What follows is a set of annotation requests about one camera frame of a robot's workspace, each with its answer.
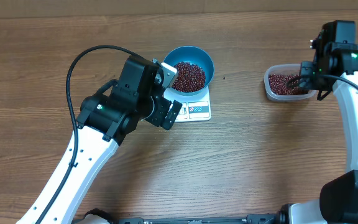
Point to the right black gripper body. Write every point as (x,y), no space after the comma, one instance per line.
(308,73)

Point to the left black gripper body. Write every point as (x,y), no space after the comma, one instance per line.
(161,111)

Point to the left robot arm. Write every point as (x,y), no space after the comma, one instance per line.
(105,119)

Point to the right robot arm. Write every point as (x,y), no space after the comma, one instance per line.
(334,70)

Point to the white digital kitchen scale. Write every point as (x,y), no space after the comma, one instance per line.
(196,106)

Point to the red beans in bowl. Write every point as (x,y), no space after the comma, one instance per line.
(191,77)

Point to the blue metal bowl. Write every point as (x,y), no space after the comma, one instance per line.
(194,55)

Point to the red adzuki beans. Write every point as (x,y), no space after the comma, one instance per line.
(277,83)

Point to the clear plastic bean container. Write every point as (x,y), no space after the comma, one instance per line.
(286,69)

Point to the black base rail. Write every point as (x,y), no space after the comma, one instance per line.
(268,218)

